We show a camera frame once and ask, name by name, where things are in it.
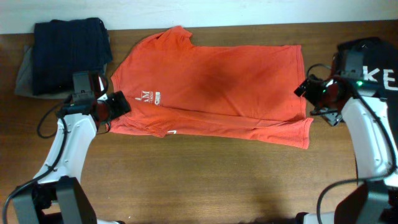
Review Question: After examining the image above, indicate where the black printed t-shirt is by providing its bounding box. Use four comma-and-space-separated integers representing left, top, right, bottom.
332, 37, 397, 141

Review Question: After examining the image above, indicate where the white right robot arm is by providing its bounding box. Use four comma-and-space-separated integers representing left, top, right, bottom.
295, 47, 397, 223

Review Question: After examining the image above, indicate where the red printed t-shirt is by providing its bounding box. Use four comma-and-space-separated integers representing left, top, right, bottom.
111, 26, 312, 149

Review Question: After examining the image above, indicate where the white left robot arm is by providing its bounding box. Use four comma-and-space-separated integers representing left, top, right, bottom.
2, 72, 131, 223

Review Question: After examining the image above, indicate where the folded navy blue garment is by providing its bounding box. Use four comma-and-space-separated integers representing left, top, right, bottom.
32, 17, 113, 95

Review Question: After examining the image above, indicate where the folded grey garment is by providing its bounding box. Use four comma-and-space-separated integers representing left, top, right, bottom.
14, 47, 106, 100

